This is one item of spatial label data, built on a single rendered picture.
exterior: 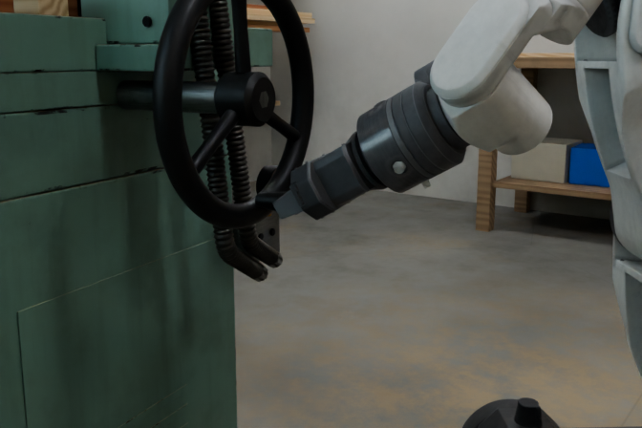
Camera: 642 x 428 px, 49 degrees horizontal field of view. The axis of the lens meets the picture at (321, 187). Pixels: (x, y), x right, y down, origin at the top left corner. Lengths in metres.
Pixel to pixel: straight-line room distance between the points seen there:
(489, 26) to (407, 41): 3.79
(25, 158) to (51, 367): 0.24
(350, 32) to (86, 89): 3.84
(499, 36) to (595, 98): 0.51
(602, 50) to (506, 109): 0.52
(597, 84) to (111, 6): 0.68
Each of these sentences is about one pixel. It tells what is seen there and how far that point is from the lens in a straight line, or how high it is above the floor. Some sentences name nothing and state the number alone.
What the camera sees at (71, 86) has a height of 0.82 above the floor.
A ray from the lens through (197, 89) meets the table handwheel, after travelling 0.82.
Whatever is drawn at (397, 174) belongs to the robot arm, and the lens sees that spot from 0.67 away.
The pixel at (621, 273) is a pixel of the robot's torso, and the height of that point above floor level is 0.52.
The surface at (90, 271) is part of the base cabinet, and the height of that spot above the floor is 0.61.
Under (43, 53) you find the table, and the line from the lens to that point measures 0.82.
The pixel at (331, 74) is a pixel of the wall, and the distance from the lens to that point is 4.71.
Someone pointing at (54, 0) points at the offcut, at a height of 0.92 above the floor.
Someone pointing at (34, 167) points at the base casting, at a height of 0.74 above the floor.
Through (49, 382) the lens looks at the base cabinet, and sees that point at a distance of 0.88.
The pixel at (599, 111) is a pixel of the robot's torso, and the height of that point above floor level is 0.78.
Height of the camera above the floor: 0.86
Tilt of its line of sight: 11 degrees down
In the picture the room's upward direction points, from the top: straight up
